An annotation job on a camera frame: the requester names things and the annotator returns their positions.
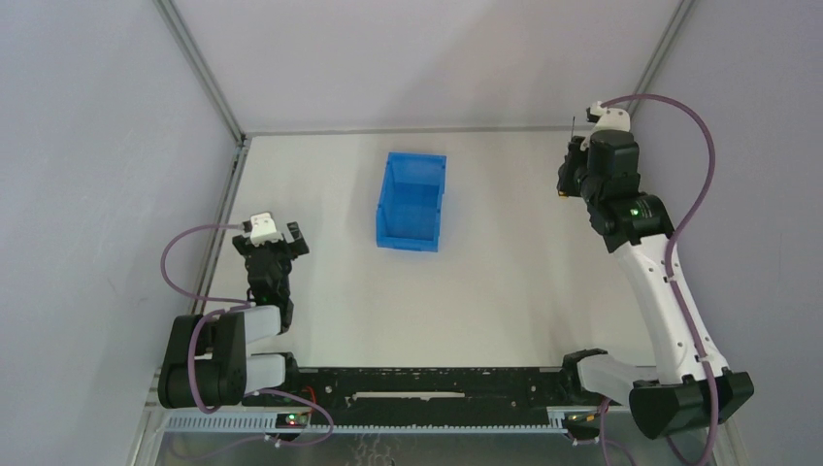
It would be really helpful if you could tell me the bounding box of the black yellow screwdriver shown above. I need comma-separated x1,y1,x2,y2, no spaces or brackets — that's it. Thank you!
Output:
557,116,576,198

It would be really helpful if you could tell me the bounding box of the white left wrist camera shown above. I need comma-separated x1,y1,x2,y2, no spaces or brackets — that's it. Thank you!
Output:
242,212,284,247

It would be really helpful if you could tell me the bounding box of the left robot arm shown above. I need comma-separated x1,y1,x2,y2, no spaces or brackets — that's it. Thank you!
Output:
157,215,310,414

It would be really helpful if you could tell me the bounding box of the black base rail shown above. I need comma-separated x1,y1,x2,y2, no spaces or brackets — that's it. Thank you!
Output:
282,367,601,421

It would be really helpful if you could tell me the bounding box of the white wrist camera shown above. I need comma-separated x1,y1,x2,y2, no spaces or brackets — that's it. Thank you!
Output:
242,212,284,247
580,101,631,150

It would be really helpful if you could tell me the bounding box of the blue plastic bin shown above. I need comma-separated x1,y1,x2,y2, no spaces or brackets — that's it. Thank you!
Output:
376,152,446,252

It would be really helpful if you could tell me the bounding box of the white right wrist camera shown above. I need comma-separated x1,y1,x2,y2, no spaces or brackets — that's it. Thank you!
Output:
580,101,631,150

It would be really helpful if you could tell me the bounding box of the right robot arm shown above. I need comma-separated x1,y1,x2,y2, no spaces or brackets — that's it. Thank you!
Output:
557,130,755,440

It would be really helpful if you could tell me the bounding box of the grey slotted cable duct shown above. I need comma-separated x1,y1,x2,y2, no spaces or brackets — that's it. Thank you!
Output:
165,410,567,434

